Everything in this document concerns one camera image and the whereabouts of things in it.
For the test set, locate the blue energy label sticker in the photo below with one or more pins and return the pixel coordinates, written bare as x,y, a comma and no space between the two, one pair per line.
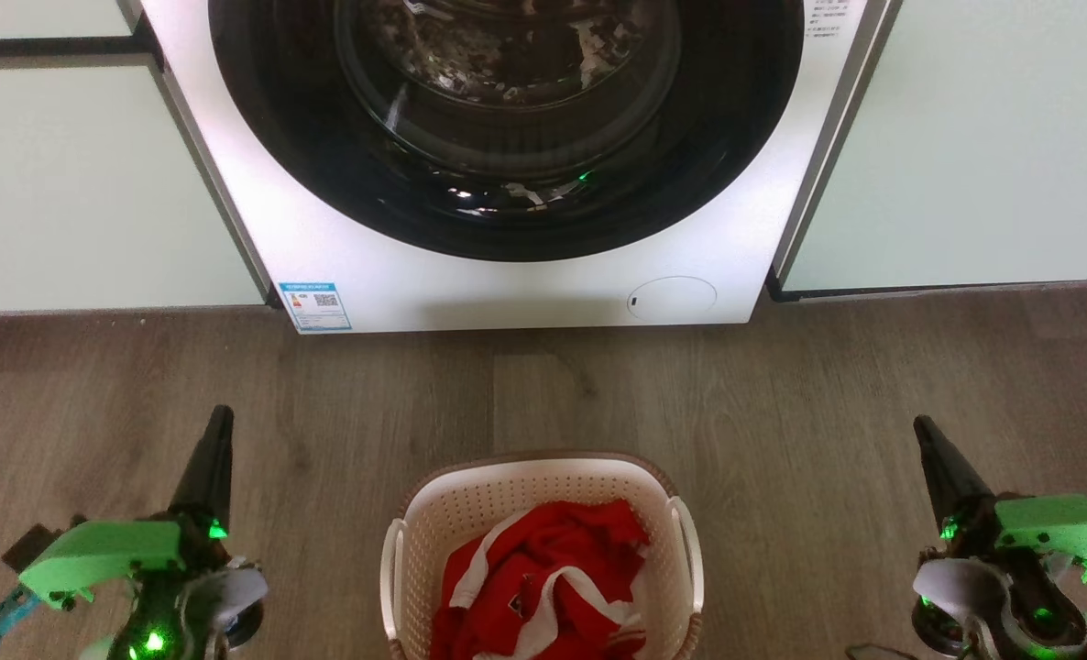
316,307

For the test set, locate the pale green cabinet panel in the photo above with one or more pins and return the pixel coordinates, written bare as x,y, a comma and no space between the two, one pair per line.
30,16
76,183
983,137

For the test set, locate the white front-load washing machine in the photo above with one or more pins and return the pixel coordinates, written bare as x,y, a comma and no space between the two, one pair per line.
525,293

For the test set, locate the round black washer door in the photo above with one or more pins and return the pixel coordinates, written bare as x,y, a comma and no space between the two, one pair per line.
305,137

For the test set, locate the red and white garment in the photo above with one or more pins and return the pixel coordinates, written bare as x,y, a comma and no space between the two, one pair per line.
543,568

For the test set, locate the cream perforated laundry basket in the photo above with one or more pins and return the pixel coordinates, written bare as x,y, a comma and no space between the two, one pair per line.
470,500

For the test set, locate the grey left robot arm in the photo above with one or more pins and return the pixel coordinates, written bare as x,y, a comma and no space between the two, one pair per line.
223,596

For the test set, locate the round white filter cover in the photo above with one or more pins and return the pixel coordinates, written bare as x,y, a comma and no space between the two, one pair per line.
676,298

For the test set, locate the small printed text label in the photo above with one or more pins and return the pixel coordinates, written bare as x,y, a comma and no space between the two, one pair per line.
826,16

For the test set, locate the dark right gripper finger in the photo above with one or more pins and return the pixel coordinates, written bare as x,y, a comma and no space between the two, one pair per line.
956,486

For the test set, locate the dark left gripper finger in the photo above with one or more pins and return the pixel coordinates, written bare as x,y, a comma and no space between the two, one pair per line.
204,477

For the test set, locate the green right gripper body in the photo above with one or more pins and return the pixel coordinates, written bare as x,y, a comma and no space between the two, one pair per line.
1066,532

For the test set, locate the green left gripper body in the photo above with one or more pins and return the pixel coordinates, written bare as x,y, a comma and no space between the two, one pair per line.
104,550

